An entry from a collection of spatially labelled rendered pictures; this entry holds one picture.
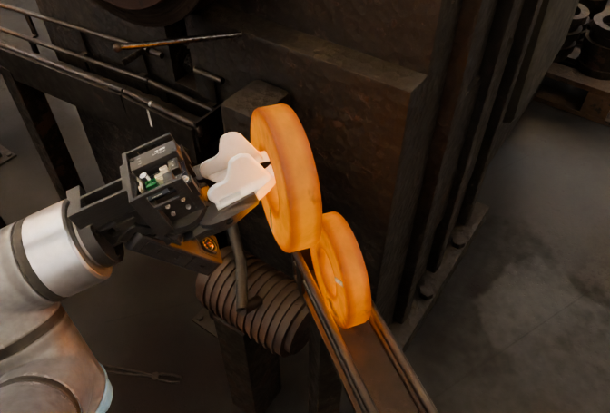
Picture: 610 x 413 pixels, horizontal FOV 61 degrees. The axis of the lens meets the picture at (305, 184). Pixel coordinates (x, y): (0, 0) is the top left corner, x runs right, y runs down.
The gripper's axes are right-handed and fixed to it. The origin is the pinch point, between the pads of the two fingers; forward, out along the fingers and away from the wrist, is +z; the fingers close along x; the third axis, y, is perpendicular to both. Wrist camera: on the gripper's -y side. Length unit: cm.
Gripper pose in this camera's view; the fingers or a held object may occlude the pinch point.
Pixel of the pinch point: (280, 164)
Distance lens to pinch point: 54.2
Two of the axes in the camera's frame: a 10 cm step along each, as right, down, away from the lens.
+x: -3.4, -6.5, 6.8
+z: 9.1, -4.2, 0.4
